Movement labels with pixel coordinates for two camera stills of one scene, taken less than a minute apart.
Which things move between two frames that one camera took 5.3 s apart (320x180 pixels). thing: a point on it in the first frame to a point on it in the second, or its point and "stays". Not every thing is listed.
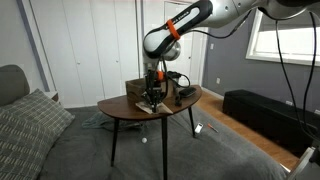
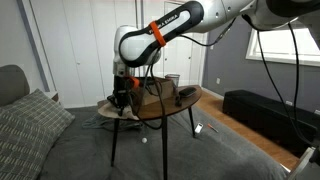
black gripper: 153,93 to 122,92
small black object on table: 178,100 stays
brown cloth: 161,108 to 107,109
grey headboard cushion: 13,83 stays
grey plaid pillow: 28,129 stays
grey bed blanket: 83,147 stays
